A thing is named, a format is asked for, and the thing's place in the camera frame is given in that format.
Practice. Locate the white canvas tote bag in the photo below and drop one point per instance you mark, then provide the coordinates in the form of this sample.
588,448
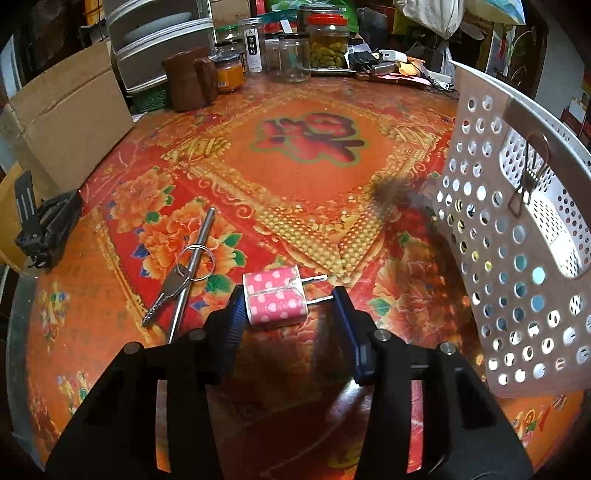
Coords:
434,18

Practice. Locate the green plastic basket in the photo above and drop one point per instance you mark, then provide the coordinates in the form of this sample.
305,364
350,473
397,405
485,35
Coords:
150,99

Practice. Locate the black plug adapter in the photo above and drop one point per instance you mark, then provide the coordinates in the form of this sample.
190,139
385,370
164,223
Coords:
364,60

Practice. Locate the white perforated plastic basket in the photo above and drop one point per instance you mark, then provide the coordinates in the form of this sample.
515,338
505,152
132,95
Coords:
485,230

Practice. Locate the metal rod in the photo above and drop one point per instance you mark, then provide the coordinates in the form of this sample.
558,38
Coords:
203,235

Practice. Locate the orange filled glass jar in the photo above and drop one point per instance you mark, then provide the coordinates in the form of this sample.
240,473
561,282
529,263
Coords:
229,74

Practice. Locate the red lid pickle jar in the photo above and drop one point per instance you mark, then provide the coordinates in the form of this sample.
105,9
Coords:
328,44

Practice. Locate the pink polka dot charger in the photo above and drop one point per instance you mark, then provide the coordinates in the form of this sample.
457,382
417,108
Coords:
274,300

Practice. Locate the white plug adapter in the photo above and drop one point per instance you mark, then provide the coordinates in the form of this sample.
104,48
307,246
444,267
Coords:
392,55

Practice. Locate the black folding phone holder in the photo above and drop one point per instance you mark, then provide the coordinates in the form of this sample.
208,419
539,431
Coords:
51,221

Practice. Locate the blue printed tote bag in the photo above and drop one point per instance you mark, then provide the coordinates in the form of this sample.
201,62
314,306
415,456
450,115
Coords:
503,9

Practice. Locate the brown cardboard box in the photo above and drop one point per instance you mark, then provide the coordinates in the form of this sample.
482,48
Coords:
69,115

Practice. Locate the brown ceramic mug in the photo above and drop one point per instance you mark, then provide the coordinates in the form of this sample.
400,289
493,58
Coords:
187,78

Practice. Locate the empty glass jar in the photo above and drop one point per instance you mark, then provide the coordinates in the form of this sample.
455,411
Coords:
294,60

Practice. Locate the wooden chair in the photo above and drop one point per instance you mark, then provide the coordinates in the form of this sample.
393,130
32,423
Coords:
7,217

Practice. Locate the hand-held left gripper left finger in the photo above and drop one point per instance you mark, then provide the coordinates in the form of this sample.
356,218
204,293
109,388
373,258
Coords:
233,314

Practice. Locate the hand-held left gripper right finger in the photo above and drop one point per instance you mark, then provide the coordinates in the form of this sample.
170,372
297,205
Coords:
346,323

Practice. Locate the stacked plastic drawer unit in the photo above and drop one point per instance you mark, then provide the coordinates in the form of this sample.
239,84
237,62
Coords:
157,46

